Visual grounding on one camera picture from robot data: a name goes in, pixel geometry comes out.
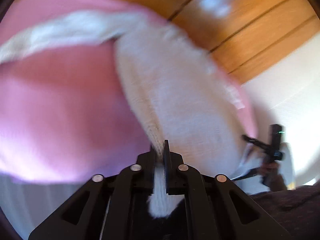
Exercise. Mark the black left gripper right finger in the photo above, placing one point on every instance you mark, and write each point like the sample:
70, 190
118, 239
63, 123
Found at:
214, 207

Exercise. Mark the person's right hand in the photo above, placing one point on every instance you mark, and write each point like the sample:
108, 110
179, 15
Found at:
271, 169

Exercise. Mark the dark patterned trousers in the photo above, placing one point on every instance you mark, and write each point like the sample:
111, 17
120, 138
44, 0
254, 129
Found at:
295, 210

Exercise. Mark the cream knitted sweater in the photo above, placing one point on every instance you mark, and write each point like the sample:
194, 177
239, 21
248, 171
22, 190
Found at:
171, 85

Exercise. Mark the wooden panelled wardrobe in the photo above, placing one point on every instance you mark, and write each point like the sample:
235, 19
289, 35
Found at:
245, 37

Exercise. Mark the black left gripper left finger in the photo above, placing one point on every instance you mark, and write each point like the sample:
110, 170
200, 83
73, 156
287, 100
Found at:
105, 208

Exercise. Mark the pink bed blanket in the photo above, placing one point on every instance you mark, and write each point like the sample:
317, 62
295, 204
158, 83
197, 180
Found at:
64, 114

